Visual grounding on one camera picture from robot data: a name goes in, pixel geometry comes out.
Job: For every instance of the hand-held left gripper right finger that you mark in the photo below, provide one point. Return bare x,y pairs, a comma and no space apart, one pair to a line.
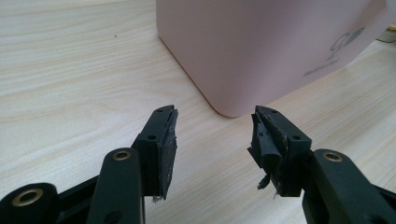
286,146

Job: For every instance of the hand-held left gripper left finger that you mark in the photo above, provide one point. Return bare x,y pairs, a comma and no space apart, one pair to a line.
157,149

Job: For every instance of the pink lidded storage box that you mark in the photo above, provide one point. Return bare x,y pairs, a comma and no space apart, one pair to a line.
249,49

